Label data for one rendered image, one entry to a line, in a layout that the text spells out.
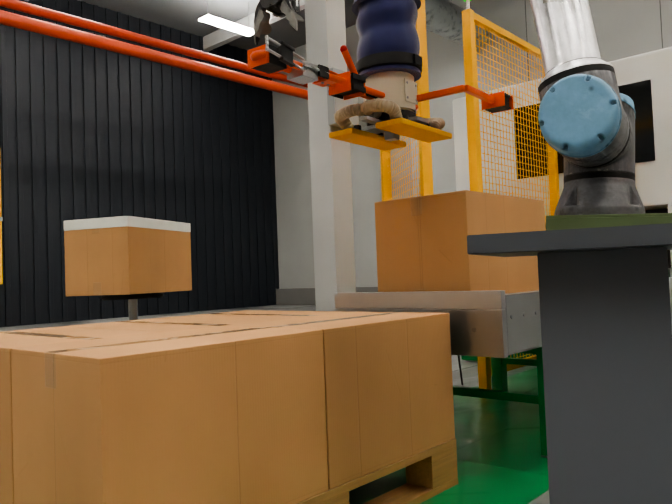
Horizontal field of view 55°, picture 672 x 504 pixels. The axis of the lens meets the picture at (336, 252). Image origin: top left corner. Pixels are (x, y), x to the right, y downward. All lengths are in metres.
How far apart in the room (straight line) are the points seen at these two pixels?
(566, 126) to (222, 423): 0.92
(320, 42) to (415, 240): 1.62
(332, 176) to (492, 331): 1.60
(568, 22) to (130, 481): 1.23
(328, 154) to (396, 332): 1.75
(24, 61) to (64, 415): 12.16
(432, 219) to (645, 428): 1.10
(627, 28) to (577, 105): 10.46
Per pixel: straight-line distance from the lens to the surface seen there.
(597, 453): 1.49
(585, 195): 1.49
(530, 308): 2.25
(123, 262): 3.43
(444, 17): 11.50
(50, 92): 13.39
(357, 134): 2.16
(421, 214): 2.30
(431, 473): 2.06
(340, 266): 3.39
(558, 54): 1.42
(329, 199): 3.41
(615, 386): 1.46
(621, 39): 11.77
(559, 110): 1.35
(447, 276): 2.24
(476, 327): 2.12
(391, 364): 1.84
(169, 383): 1.33
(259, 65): 1.78
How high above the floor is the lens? 0.68
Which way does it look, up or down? 2 degrees up
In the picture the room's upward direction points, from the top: 2 degrees counter-clockwise
